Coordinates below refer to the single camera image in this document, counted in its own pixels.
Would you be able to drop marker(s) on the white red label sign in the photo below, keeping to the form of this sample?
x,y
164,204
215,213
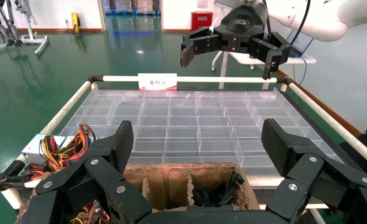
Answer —
x,y
157,82

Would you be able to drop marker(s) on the grey legged metal frame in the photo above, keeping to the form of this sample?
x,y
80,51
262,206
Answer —
x,y
11,31

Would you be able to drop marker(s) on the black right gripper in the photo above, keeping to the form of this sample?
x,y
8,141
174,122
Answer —
x,y
242,26

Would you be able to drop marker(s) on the brown cardboard divider box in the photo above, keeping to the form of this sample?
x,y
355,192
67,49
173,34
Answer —
x,y
171,185

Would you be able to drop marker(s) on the white pipe cart frame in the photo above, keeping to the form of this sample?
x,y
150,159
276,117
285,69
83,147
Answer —
x,y
202,79

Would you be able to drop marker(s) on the red cabinet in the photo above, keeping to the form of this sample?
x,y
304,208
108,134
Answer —
x,y
202,21

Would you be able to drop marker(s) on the stacked goods on pallets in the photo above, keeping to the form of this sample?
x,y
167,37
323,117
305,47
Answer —
x,y
131,4

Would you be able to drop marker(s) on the clear acrylic divider tray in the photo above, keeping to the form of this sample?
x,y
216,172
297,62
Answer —
x,y
183,123

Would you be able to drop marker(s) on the yellow wall device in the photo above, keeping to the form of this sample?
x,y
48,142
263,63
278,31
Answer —
x,y
75,21

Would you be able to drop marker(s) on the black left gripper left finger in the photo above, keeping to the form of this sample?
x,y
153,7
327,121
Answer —
x,y
103,173

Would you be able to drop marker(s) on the white wheeled stand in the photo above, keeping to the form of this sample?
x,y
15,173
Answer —
x,y
32,38

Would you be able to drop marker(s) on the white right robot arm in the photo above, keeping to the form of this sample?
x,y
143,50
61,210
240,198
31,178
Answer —
x,y
325,18

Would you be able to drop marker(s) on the white desk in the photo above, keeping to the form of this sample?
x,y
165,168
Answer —
x,y
242,58

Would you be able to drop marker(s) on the open laptop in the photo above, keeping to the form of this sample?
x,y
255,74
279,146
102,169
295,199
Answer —
x,y
302,41

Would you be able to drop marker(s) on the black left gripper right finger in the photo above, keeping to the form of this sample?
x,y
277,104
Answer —
x,y
301,173

